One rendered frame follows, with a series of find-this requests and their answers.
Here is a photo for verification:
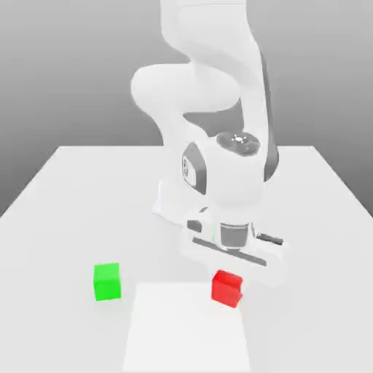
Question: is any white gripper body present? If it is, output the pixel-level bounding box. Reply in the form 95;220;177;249
176;226;291;289

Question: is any small red cube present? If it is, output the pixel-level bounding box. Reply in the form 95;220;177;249
211;269;244;309

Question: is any small green cube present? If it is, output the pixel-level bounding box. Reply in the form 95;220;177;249
93;262;122;302

